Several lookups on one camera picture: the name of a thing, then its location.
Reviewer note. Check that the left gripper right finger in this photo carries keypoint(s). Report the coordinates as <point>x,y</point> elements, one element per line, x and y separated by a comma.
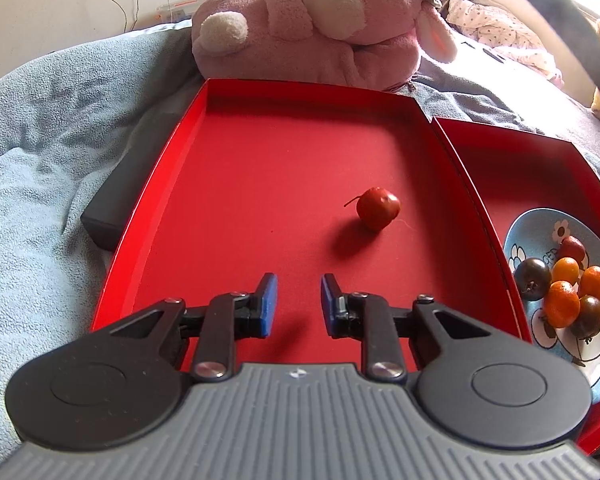
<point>369,319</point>

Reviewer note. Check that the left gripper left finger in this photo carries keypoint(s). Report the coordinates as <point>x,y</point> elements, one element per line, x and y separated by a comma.
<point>228,318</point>

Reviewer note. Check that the orange fruit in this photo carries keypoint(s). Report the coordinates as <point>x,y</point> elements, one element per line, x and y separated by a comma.
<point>589,284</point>

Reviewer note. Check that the large dark brown tomato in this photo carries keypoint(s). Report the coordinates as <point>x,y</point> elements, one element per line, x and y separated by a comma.
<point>587,324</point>

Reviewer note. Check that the orange tangerine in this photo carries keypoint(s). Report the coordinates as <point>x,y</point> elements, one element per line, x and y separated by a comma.
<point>561,304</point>

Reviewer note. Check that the small red apple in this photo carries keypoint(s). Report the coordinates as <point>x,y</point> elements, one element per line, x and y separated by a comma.
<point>572,247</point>

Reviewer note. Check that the orange kumquat behind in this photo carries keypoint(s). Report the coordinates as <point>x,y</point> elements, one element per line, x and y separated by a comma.
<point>566,269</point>

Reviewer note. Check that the small dark tomato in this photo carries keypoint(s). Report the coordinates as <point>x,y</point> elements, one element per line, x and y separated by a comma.
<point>533,279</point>

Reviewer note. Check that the blue tiger plate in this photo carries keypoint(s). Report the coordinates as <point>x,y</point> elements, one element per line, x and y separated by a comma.
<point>555,262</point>

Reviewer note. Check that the red apple with stem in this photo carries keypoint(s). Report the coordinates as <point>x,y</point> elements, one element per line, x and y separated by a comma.
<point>376,208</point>

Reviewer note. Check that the left red tray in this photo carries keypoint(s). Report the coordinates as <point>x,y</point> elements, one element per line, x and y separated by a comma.
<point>254,180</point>

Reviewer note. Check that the red tray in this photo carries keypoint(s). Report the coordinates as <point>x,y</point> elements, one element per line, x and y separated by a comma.
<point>537,191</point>
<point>254,180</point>

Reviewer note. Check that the black box under tray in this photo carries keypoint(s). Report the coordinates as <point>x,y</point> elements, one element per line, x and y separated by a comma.
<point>108,213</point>

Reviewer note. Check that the right red tray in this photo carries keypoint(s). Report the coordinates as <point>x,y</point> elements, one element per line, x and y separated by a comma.
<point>537,191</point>

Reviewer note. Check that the light blue blanket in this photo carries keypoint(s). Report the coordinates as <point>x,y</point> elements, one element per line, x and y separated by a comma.
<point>66,120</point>

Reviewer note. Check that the pink plush rabbit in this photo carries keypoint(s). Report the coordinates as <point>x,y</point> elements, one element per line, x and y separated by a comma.
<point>369,44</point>

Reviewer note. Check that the pink dotted cloth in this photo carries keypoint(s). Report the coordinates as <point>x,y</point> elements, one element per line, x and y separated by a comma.
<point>504,34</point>

